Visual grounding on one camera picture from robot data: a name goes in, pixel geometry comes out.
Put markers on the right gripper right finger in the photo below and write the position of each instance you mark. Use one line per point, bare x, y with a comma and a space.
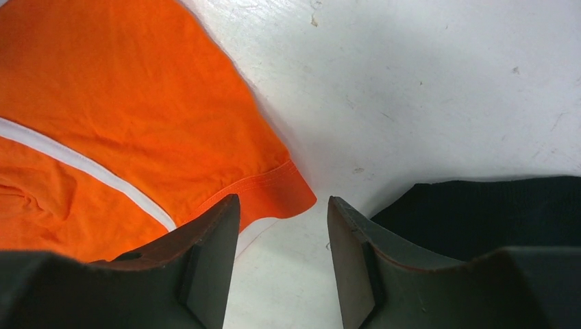
385, 281

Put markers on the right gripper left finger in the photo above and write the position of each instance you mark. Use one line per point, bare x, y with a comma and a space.
181, 280

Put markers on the orange underwear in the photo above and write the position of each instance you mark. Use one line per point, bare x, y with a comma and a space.
122, 121

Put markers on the black underwear beige waistband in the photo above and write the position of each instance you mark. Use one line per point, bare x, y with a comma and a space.
463, 219

